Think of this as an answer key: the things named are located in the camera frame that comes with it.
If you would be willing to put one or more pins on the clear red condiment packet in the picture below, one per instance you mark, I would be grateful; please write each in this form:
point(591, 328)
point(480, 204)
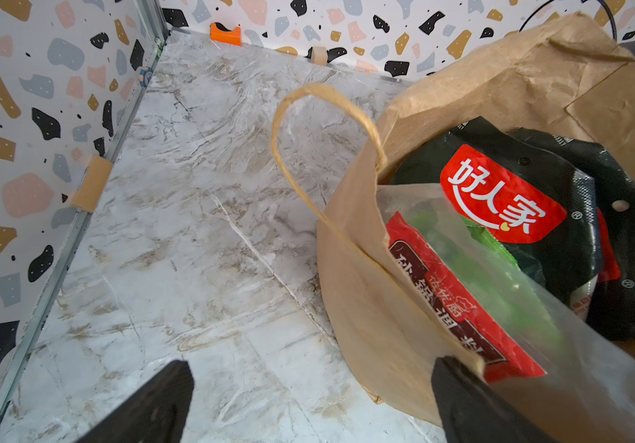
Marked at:
point(539, 356)

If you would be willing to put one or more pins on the green seaweed condiment packet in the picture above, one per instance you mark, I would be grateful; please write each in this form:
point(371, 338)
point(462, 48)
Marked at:
point(538, 205)

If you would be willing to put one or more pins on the small wooden block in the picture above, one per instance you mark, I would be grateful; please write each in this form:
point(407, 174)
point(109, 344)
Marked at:
point(319, 55)

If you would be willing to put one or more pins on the brown paper bag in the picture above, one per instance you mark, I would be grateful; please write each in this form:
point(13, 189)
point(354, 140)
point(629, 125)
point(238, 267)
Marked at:
point(566, 78)

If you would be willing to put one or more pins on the dark green condiment packet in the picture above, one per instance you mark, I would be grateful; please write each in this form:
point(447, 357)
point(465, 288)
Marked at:
point(612, 310)

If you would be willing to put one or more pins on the orange small object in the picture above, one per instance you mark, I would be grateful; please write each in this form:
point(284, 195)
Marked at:
point(220, 33)

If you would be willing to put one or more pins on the tan tape piece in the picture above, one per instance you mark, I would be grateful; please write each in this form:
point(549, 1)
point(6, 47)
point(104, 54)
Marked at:
point(91, 187)

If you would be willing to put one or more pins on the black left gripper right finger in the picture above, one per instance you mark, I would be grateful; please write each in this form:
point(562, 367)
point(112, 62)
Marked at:
point(471, 412)

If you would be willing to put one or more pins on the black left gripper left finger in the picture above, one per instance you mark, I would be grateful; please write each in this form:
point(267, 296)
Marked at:
point(156, 412)

